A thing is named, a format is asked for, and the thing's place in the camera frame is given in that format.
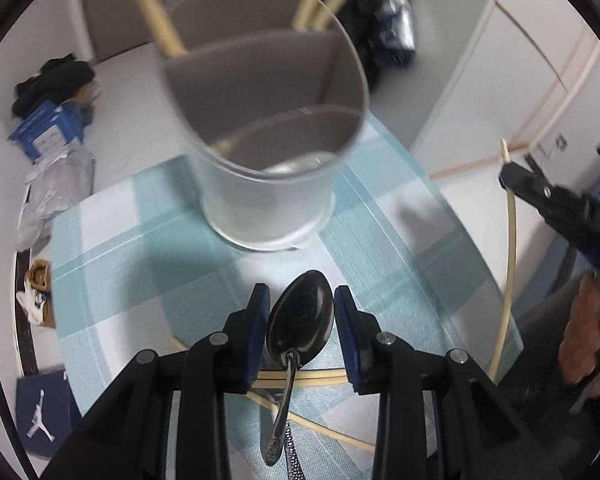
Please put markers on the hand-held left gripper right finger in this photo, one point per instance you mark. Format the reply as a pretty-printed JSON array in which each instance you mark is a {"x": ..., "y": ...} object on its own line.
[{"x": 350, "y": 340}]

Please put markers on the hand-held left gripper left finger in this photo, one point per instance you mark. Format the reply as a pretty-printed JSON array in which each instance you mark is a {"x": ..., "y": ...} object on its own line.
[{"x": 257, "y": 340}]

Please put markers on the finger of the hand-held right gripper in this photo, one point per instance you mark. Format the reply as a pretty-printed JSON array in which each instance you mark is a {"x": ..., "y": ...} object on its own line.
[
  {"x": 522, "y": 182},
  {"x": 536, "y": 170}
]

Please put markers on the pale wooden chopstick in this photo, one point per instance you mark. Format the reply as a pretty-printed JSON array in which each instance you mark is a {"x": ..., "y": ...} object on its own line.
[{"x": 511, "y": 260}]

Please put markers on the grey divided utensil holder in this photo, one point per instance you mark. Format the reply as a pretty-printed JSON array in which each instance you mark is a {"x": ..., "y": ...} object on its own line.
[{"x": 260, "y": 210}]

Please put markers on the pile of wooden chopsticks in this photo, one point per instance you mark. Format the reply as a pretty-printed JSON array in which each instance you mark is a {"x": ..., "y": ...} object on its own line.
[{"x": 162, "y": 25}]

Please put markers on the person's right hand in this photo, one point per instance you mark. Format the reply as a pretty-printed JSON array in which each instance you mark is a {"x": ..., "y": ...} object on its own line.
[{"x": 580, "y": 340}]

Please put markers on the white cabinet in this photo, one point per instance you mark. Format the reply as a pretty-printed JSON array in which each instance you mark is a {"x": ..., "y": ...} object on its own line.
[{"x": 505, "y": 60}]

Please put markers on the teal plaid tablecloth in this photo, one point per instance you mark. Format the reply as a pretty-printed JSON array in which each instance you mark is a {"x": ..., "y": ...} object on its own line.
[{"x": 130, "y": 240}]

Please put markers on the silver folded umbrella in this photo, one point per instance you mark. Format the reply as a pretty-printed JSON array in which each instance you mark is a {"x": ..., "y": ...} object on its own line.
[{"x": 397, "y": 15}]

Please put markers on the navy shoe box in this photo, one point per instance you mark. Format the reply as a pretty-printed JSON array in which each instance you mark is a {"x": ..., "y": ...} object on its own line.
[{"x": 42, "y": 410}]

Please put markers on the grey plastic mailer bag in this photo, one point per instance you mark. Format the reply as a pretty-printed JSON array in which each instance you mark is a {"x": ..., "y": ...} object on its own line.
[{"x": 55, "y": 190}]

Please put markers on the blue cardboard box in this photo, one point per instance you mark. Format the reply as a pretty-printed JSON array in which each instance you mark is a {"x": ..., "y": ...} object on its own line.
[{"x": 45, "y": 130}]

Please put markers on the black clothing pile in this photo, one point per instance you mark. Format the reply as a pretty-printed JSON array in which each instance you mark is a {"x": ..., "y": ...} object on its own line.
[{"x": 50, "y": 82}]

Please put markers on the grey door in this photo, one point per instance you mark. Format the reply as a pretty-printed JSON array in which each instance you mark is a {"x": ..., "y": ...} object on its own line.
[{"x": 105, "y": 10}]

